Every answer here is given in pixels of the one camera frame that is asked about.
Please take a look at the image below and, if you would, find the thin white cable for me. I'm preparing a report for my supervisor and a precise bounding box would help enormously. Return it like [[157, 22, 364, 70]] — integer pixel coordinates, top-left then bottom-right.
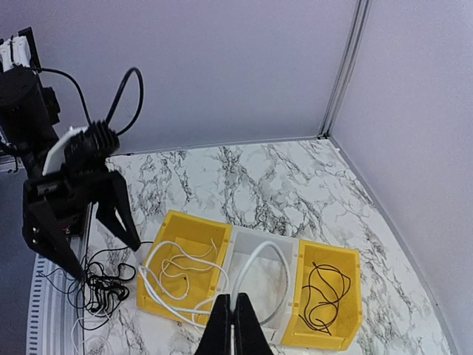
[[69, 238, 222, 355]]

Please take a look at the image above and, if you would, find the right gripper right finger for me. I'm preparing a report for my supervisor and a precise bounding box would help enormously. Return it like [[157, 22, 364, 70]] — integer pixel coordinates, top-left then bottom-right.
[[234, 293, 273, 355]]

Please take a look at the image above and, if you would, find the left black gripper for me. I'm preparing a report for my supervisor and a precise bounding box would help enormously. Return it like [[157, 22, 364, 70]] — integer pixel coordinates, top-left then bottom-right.
[[22, 168, 141, 280]]

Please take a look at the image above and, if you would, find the aluminium front frame rail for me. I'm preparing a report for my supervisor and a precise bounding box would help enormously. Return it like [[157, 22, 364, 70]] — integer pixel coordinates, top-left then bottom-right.
[[25, 206, 93, 355]]

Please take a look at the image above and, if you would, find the white plastic bin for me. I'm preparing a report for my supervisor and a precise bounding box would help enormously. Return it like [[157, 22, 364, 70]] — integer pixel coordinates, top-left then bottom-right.
[[217, 226, 299, 345]]

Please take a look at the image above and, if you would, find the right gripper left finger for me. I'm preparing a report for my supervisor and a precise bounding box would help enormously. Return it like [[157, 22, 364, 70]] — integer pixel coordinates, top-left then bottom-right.
[[195, 294, 232, 355]]

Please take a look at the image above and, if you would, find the far yellow plastic bin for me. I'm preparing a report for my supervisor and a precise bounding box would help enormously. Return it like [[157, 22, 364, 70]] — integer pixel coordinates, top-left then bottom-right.
[[281, 240, 363, 351]]

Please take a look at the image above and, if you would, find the near yellow plastic bin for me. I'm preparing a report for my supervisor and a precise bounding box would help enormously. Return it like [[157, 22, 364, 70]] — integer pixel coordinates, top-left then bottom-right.
[[137, 210, 232, 329]]

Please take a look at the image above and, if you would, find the right aluminium corner post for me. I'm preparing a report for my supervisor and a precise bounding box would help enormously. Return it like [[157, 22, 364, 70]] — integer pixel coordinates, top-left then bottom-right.
[[317, 0, 372, 138]]

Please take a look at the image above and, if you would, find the thick white cable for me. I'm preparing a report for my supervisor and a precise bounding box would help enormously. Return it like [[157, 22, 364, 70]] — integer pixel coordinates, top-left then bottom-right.
[[138, 240, 291, 328]]

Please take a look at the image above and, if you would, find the black cable bundle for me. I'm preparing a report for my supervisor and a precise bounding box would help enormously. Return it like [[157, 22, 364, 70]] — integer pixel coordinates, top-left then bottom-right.
[[36, 240, 154, 330]]

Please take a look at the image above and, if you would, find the long black cable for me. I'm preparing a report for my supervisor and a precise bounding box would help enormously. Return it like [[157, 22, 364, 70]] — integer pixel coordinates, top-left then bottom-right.
[[298, 261, 351, 337]]

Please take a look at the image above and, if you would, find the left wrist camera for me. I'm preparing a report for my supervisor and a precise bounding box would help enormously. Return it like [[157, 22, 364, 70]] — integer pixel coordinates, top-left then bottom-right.
[[42, 121, 120, 176]]

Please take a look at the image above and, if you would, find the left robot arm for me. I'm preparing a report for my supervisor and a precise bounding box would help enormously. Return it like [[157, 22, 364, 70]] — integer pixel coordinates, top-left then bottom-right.
[[1, 28, 140, 280]]

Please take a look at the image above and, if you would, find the yellow plastic bin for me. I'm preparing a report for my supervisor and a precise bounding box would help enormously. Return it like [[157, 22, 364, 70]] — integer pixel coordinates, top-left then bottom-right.
[[137, 210, 232, 329], [281, 240, 363, 351]]

